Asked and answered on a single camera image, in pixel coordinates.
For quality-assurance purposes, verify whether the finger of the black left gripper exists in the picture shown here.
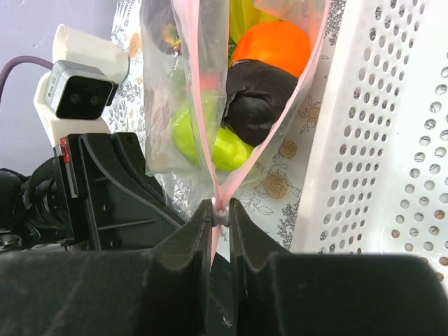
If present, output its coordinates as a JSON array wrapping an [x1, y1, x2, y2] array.
[[209, 254, 247, 335]]

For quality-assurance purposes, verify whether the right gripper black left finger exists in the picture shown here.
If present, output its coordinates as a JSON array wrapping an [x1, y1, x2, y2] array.
[[1, 200, 213, 335]]

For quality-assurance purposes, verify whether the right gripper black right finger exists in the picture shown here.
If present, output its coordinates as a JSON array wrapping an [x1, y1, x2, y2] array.
[[229, 199, 447, 335]]

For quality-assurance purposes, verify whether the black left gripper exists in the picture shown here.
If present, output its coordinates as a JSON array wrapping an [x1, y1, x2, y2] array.
[[1, 132, 183, 252]]

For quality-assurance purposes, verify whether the green pear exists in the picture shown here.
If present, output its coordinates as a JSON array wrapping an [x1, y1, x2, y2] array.
[[172, 101, 253, 172]]

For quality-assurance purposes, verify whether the clear zip top bag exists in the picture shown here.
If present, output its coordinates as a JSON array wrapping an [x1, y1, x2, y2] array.
[[139, 0, 332, 263]]

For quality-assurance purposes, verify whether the dark purple plum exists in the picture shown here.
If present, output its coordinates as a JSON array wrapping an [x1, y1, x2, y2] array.
[[220, 59, 298, 147]]

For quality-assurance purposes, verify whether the orange fruit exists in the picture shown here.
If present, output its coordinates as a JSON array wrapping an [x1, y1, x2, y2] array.
[[231, 21, 312, 78]]

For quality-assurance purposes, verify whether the floral patterned table mat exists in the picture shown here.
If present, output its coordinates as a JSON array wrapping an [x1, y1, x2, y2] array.
[[103, 1, 346, 249]]

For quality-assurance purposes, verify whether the white perforated plastic basket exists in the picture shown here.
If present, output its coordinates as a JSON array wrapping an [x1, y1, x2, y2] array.
[[290, 1, 447, 284]]

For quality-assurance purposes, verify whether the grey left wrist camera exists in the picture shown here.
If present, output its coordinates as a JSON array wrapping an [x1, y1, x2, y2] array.
[[34, 59, 119, 145]]

